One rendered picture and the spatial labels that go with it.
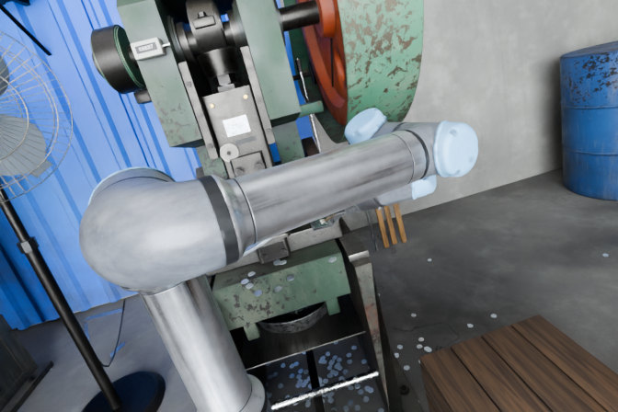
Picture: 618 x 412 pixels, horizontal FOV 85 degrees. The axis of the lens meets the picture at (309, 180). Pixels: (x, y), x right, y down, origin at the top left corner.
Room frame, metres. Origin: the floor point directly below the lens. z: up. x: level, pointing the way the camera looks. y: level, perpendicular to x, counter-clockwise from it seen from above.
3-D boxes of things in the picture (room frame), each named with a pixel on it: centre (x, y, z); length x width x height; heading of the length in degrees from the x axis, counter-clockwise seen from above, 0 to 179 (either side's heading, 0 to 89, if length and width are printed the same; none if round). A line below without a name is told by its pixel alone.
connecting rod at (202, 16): (1.11, 0.17, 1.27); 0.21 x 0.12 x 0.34; 4
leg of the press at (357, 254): (1.27, -0.08, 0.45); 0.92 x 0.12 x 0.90; 4
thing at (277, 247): (0.94, 0.16, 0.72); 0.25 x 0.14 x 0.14; 4
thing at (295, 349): (1.12, 0.18, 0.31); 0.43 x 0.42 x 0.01; 94
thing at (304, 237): (1.11, 0.17, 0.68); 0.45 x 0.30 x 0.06; 94
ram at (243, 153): (1.07, 0.17, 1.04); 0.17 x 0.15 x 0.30; 4
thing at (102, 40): (1.11, 0.42, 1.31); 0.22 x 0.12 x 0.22; 4
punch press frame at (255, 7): (1.26, 0.18, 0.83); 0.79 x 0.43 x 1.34; 4
